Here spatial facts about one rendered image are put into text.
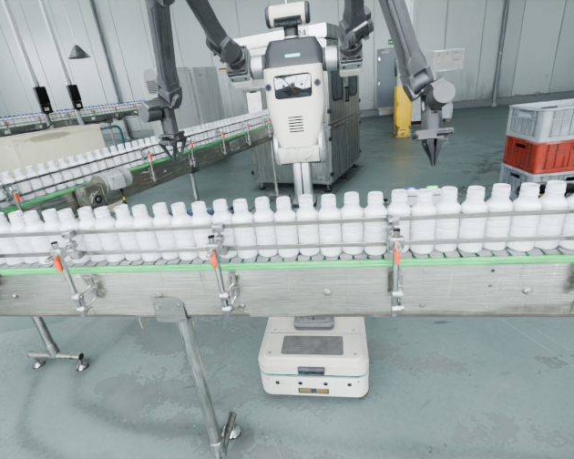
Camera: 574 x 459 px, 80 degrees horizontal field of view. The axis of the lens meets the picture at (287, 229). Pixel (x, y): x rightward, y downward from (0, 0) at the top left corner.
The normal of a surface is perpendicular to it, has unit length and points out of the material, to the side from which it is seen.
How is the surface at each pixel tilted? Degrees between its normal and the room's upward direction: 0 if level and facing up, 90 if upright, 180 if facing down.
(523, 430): 0
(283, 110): 90
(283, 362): 31
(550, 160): 90
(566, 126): 90
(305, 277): 90
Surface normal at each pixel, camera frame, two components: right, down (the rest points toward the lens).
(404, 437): -0.10, -0.91
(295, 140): -0.13, 0.41
